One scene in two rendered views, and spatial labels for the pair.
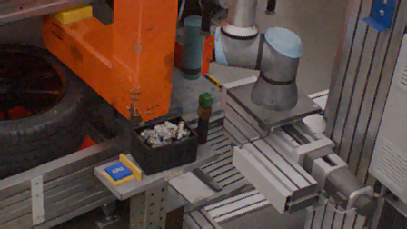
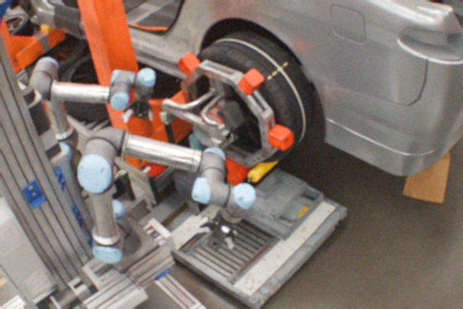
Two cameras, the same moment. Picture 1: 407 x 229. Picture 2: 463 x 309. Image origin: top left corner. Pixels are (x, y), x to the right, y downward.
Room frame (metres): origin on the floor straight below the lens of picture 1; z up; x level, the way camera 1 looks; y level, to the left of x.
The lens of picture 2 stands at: (2.96, -2.12, 2.55)
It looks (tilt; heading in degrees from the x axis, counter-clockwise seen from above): 42 degrees down; 91
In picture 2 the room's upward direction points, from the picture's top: 11 degrees counter-clockwise
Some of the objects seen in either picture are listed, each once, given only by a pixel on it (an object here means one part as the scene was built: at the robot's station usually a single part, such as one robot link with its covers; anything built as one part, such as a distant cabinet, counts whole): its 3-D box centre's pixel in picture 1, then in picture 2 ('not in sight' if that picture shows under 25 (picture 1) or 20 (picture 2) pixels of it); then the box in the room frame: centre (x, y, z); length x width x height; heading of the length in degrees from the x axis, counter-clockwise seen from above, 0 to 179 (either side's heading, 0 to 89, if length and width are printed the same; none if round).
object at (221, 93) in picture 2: not in sight; (219, 105); (2.90, -0.09, 1.03); 0.19 x 0.18 x 0.11; 42
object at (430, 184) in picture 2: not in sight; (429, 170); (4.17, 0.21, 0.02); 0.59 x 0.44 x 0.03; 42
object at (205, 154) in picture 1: (157, 163); (112, 186); (2.21, 0.15, 0.44); 0.43 x 0.17 x 0.03; 132
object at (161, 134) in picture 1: (163, 144); (111, 178); (2.22, 0.13, 0.51); 0.20 x 0.14 x 0.13; 124
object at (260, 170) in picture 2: not in sight; (267, 164); (3.07, 0.04, 0.51); 0.29 x 0.06 x 0.06; 42
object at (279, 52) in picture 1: (279, 53); (62, 160); (2.13, -0.21, 0.98); 0.13 x 0.12 x 0.14; 88
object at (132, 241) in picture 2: not in sight; (121, 235); (2.41, -0.62, 0.87); 0.15 x 0.15 x 0.10
